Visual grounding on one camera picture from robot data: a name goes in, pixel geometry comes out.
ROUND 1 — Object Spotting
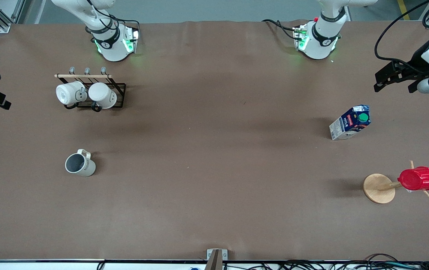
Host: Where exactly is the black right base cable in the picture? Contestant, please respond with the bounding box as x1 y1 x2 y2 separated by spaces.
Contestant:
86 0 141 31

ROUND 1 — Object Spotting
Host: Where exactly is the red ribbed plastic cup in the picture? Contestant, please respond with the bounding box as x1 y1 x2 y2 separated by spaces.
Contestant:
398 166 429 191

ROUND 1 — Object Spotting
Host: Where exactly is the black wire mug rack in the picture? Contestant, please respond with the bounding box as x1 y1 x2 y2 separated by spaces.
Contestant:
54 67 127 112

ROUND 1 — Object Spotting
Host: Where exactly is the black cable bundle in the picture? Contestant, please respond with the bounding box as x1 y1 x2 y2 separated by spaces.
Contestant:
274 253 429 270

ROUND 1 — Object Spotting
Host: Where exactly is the plain white mug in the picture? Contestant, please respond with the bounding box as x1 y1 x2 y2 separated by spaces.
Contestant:
88 82 117 109

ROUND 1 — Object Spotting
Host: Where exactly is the beige mug with dark inside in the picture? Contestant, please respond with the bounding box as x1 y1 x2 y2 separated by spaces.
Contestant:
65 149 96 177

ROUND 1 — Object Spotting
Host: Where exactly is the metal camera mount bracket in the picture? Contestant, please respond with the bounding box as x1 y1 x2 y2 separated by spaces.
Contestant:
204 248 228 270

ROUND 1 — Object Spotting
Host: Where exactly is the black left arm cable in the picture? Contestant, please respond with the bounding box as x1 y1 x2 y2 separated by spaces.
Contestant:
374 0 429 65

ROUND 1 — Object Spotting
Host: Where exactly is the wooden mug tree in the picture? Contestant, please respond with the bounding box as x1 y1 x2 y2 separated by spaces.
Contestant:
363 160 429 204

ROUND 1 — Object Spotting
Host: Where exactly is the black base cable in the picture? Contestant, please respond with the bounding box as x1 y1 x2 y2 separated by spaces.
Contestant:
262 19 301 40
86 0 141 31

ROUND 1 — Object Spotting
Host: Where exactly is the blue milk carton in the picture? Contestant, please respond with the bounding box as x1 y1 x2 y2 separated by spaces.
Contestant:
329 105 372 141

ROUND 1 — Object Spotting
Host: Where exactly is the white mug with printed base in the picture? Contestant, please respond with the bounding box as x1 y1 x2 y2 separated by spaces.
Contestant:
56 81 87 106

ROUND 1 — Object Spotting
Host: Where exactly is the black left base cable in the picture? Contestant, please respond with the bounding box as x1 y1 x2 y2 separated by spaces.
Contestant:
262 19 301 40

